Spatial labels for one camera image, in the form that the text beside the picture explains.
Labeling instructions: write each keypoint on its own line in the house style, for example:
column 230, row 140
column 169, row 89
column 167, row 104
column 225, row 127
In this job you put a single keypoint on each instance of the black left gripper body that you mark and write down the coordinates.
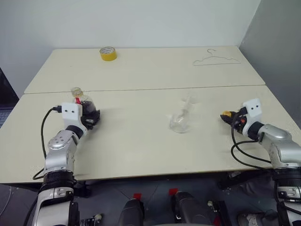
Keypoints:
column 88, row 121

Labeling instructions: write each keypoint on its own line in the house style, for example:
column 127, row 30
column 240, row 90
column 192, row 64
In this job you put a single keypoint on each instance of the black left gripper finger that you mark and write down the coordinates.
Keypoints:
column 97, row 116

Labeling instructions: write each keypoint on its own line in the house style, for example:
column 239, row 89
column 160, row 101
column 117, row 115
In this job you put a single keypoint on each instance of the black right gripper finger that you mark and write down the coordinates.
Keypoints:
column 228, row 119
column 236, row 113

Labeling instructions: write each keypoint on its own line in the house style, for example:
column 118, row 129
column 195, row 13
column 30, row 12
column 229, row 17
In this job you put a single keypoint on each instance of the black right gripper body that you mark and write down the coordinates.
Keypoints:
column 238, row 122

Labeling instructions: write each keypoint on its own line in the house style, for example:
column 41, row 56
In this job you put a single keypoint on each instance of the yellow bottle cap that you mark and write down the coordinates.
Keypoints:
column 227, row 113

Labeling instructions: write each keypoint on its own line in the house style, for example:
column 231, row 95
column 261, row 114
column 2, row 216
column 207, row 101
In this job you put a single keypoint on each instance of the dark liquid plastic bottle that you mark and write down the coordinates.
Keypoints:
column 88, row 106

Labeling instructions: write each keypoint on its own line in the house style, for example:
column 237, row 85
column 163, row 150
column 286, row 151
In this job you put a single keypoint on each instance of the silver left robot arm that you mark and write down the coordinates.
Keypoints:
column 58, row 160

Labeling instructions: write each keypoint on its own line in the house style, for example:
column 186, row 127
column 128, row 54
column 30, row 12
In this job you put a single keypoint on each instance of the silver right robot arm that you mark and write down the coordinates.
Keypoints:
column 279, row 146

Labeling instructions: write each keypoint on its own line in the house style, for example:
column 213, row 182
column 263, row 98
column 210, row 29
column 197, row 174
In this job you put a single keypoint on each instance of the clear glass flask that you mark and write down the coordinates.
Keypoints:
column 178, row 123

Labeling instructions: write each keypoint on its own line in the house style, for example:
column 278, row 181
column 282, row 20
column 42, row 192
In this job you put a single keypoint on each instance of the yellow tape roll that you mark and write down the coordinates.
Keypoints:
column 107, row 56

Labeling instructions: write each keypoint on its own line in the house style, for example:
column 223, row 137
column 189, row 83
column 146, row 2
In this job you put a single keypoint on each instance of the grey fabric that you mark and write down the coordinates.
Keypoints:
column 254, row 193

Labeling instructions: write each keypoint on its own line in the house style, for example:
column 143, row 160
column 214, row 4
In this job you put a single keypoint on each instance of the black laptop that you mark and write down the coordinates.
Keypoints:
column 5, row 94

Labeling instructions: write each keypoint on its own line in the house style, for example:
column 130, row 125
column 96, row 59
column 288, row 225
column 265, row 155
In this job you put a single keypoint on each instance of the red tag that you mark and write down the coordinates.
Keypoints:
column 137, row 196
column 173, row 191

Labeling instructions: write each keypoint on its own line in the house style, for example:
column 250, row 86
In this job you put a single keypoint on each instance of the dark rounded shape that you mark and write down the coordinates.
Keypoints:
column 188, row 208
column 130, row 213

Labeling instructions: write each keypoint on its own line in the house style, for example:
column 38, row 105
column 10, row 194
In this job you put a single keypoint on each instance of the grey sneaker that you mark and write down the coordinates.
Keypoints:
column 256, row 220

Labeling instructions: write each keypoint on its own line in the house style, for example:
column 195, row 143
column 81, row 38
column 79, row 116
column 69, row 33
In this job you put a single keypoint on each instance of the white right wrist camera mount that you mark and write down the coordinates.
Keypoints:
column 252, row 108

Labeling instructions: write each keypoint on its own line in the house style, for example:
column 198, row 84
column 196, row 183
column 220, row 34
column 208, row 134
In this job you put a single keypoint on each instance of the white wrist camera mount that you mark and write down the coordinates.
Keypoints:
column 252, row 108
column 71, row 113

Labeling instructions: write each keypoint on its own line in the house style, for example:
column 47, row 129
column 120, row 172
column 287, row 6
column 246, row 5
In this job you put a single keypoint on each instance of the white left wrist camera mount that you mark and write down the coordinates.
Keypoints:
column 71, row 113

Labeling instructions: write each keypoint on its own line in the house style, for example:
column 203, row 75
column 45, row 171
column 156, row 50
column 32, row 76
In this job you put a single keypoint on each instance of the black table frame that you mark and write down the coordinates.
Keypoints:
column 225, row 181
column 82, row 188

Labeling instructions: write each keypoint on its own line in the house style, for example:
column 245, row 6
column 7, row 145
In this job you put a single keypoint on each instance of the small black floor bracket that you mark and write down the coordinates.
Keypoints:
column 90, row 220
column 217, row 212

